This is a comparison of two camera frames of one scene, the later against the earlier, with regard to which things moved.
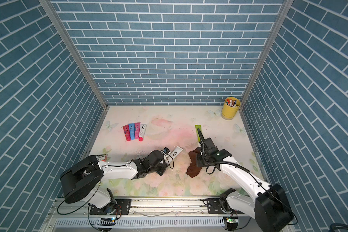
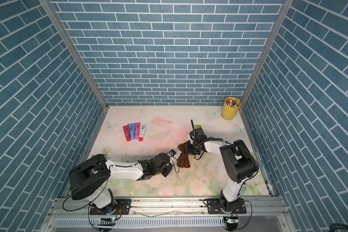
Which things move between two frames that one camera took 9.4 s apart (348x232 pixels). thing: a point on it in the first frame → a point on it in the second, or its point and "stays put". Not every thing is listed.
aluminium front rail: (81, 208) stays put
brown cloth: (193, 169) → (183, 160)
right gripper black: (198, 160) → (189, 151)
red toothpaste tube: (127, 132) stays put
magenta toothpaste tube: (137, 130) stays put
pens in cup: (231, 102) stays put
